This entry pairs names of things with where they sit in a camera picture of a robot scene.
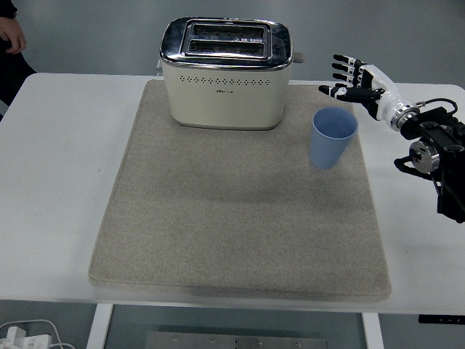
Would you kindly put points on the beige fabric mat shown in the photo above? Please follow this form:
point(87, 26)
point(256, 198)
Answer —
point(218, 218)

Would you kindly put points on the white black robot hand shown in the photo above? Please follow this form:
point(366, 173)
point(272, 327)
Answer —
point(385, 96)

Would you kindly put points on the black table control box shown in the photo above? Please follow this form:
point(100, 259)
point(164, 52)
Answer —
point(441, 319)

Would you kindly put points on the white table leg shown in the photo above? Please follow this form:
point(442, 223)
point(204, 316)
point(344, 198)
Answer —
point(98, 327)
point(373, 332)

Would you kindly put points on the grey metal plate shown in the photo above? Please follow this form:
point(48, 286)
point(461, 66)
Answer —
point(236, 341)

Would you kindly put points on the person's hand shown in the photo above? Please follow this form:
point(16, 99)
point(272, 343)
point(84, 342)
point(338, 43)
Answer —
point(12, 34)

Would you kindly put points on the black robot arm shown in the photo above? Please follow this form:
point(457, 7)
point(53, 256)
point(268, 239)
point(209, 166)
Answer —
point(443, 134)

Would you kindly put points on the white power strip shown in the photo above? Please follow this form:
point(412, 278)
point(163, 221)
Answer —
point(32, 341)

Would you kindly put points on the blue ribbed plastic cup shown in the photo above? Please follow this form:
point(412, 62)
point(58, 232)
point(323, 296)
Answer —
point(327, 152)

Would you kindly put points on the cream and chrome toaster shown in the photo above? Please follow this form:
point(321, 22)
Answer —
point(225, 105)

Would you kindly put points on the person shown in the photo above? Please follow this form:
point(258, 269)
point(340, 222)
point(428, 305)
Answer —
point(9, 72)

